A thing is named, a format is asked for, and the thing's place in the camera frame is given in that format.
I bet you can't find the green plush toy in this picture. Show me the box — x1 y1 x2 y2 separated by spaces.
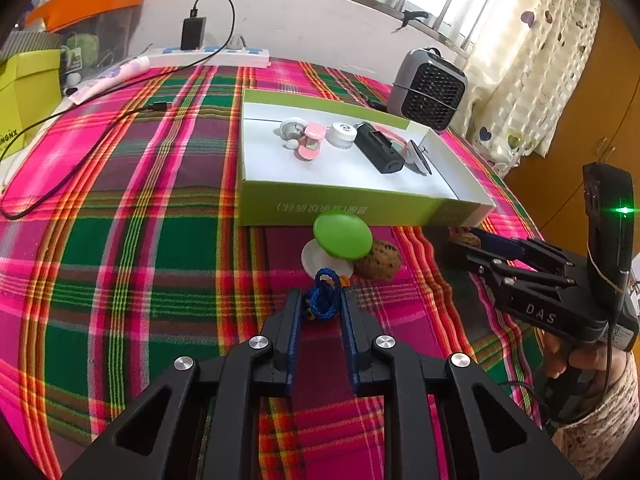
65 32 99 64

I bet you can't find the white round jar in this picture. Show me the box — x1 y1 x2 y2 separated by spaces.
325 121 357 151

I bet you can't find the small metal tool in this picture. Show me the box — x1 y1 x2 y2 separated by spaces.
404 140 434 177

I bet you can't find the grey zigzag patterned box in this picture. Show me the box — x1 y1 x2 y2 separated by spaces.
0 30 62 64

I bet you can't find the green round compact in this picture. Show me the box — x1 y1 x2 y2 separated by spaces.
312 211 374 262

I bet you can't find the brown walnut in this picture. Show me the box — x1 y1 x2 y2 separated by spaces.
353 238 404 280
451 230 484 251

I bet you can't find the white round earbud gadget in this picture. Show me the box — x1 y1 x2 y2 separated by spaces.
273 117 307 151

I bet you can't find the grey small heater fan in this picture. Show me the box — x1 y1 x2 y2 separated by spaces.
388 47 469 134

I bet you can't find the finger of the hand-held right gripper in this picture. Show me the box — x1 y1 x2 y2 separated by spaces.
470 228 576 269
446 239 582 292

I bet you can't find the black charger adapter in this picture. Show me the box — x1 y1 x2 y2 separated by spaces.
180 16 208 52

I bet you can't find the black charging cable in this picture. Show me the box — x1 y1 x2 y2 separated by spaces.
0 0 236 220

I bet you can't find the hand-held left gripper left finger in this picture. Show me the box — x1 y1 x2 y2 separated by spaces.
62 287 304 480

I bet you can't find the white round disc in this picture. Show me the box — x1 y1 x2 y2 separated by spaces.
300 239 357 279

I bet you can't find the black electric shaver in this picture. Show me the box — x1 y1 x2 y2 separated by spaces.
353 122 406 175

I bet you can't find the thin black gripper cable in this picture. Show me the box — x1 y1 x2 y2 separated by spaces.
499 379 557 427

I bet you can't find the person's right hand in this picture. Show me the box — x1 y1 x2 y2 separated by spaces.
542 330 627 392

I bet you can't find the clear plastic storage bin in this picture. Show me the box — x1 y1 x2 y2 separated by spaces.
50 5 147 72

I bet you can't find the yellow-green shoebox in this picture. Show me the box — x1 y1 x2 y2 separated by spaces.
0 50 64 161

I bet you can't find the cream heart-print curtain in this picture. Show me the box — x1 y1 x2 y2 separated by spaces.
462 0 601 177

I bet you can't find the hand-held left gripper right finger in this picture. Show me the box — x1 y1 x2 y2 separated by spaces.
340 285 582 480

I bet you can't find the blue rope keyring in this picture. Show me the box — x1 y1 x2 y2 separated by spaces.
302 267 344 322

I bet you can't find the wooden wardrobe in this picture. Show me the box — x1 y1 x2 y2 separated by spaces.
505 0 640 271

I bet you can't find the white power strip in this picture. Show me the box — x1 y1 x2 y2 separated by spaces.
145 46 271 69

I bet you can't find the pink tube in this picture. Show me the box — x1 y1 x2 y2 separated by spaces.
67 57 151 106

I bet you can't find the plaid blanket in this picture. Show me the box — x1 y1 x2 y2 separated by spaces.
0 60 556 480

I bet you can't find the person's right forearm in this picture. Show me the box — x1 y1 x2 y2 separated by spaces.
551 355 640 480

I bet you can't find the lime green cardboard box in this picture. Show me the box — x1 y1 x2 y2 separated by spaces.
239 88 498 228

